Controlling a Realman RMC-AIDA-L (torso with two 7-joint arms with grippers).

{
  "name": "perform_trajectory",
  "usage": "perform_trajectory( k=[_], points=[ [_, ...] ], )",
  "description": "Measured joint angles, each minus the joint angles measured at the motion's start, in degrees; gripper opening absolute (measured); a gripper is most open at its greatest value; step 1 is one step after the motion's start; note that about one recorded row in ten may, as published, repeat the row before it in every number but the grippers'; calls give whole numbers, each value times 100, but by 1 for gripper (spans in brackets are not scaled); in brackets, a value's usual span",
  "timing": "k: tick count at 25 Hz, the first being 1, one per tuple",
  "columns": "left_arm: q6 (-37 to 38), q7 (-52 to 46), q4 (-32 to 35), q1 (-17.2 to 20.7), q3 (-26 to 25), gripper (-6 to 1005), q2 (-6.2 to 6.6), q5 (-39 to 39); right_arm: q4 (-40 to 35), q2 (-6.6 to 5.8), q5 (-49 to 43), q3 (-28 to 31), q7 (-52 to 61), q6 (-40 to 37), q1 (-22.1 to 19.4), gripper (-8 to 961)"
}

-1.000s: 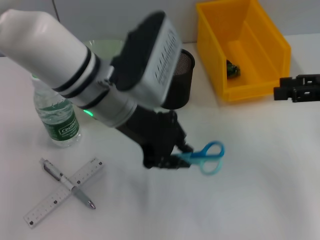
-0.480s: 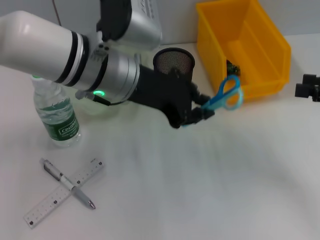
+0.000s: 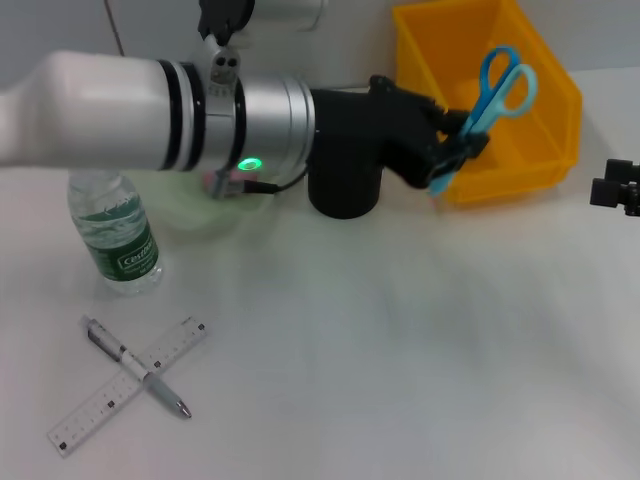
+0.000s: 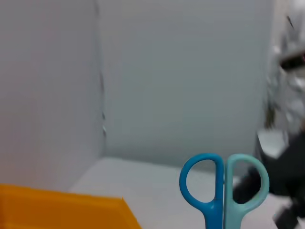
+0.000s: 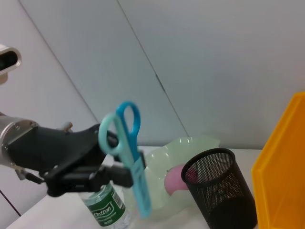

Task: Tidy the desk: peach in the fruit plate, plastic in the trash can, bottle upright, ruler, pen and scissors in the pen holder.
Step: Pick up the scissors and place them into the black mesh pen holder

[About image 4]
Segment yellow plastic bin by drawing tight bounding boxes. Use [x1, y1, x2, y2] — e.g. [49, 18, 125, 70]
[0, 183, 143, 229]

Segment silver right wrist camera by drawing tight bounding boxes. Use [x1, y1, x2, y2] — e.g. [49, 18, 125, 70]
[258, 130, 289, 158]

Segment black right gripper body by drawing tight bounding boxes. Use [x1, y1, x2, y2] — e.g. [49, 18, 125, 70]
[262, 133, 305, 199]

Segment blue and teal scissors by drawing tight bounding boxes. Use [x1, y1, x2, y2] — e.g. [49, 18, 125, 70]
[179, 153, 270, 229]

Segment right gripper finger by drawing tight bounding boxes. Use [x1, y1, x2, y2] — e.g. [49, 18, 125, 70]
[273, 199, 305, 229]
[233, 167, 262, 205]

